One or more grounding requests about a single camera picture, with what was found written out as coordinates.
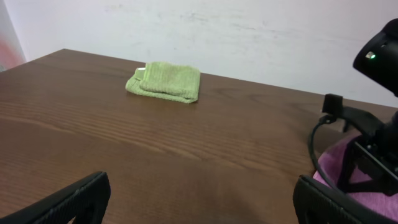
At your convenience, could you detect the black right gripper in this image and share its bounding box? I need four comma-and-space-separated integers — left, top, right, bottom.
322, 94, 397, 196

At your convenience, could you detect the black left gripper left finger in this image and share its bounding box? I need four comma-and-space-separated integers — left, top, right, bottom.
1, 171, 111, 224

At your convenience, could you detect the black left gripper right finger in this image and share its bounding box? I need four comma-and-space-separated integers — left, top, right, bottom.
293, 175, 397, 224

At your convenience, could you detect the purple microfiber cloth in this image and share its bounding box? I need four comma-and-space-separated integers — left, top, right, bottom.
312, 134, 398, 222

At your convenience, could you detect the folded green microfiber cloth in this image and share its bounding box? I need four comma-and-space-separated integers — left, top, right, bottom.
125, 62, 201, 103

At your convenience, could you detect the black right camera cable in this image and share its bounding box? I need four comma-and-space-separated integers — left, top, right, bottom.
307, 114, 341, 191

